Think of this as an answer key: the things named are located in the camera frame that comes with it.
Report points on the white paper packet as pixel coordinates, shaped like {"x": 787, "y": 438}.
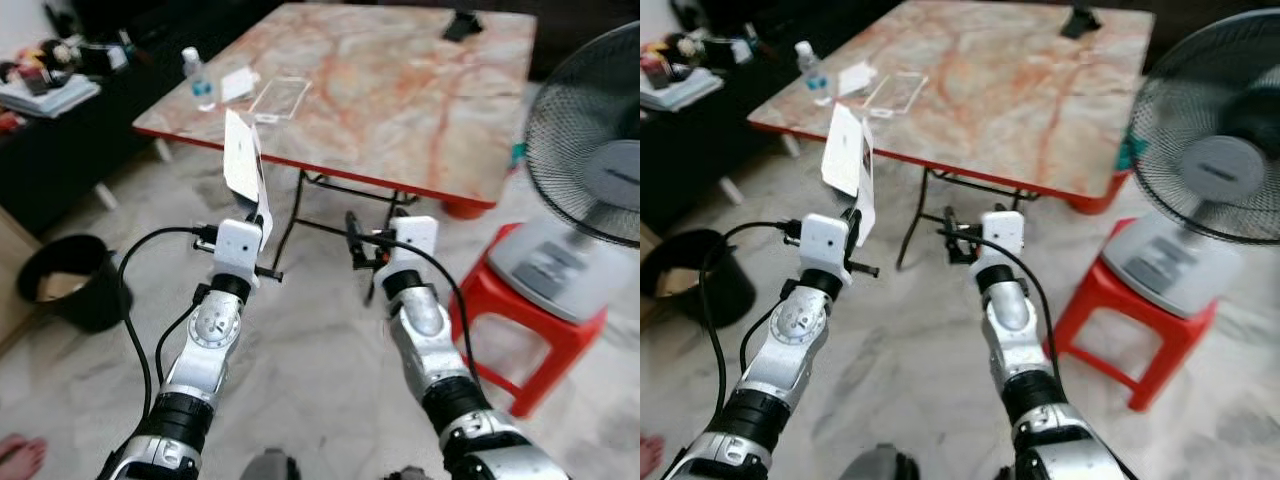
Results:
{"x": 242, "y": 160}
{"x": 845, "y": 155}

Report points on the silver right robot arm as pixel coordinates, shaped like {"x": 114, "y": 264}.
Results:
{"x": 1008, "y": 310}
{"x": 420, "y": 320}

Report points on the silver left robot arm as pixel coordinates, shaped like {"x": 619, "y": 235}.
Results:
{"x": 800, "y": 320}
{"x": 215, "y": 325}

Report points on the black rubbish bin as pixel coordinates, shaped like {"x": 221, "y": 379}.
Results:
{"x": 90, "y": 305}
{"x": 720, "y": 295}

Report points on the marble pattern folding table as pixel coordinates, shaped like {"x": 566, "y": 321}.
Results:
{"x": 400, "y": 100}
{"x": 1010, "y": 100}

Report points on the clear acrylic tray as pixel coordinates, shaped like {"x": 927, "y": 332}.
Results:
{"x": 895, "y": 93}
{"x": 280, "y": 98}

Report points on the red plastic stool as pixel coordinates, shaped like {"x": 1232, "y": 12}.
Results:
{"x": 1110, "y": 320}
{"x": 530, "y": 330}

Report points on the flat white box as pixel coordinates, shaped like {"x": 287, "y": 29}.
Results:
{"x": 857, "y": 79}
{"x": 238, "y": 85}

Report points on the clear plastic water bottle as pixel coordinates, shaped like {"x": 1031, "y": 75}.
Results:
{"x": 814, "y": 78}
{"x": 200, "y": 85}

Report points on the brown cardboard piece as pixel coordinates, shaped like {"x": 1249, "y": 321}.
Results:
{"x": 672, "y": 283}
{"x": 60, "y": 288}

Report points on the black low TV cabinet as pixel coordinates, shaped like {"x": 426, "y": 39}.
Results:
{"x": 690, "y": 150}
{"x": 60, "y": 160}

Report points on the grey robot left leg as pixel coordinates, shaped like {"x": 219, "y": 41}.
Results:
{"x": 875, "y": 465}
{"x": 268, "y": 468}

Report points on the grey robot leg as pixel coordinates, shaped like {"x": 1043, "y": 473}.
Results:
{"x": 268, "y": 468}
{"x": 408, "y": 474}
{"x": 875, "y": 465}

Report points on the grey robot right leg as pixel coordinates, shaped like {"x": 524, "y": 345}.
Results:
{"x": 408, "y": 474}

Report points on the small black device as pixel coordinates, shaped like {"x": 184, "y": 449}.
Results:
{"x": 462, "y": 26}
{"x": 1082, "y": 22}

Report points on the stack of white papers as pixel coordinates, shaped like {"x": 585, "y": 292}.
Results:
{"x": 685, "y": 92}
{"x": 55, "y": 98}

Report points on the black box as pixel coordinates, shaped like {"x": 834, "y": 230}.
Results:
{"x": 100, "y": 60}
{"x": 728, "y": 52}

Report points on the black grey electric fan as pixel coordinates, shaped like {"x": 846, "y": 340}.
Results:
{"x": 1225, "y": 165}
{"x": 600, "y": 175}

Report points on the black mouse figure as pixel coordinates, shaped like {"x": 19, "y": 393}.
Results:
{"x": 60, "y": 55}
{"x": 685, "y": 45}

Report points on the person bare foot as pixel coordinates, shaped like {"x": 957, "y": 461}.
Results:
{"x": 650, "y": 458}
{"x": 20, "y": 458}

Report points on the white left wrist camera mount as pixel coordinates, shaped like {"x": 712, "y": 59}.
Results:
{"x": 238, "y": 250}
{"x": 825, "y": 250}

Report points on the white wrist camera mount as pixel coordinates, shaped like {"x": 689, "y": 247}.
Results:
{"x": 1003, "y": 235}
{"x": 238, "y": 250}
{"x": 415, "y": 238}
{"x": 825, "y": 250}

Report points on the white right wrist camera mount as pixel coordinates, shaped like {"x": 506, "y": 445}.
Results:
{"x": 1003, "y": 235}
{"x": 415, "y": 238}

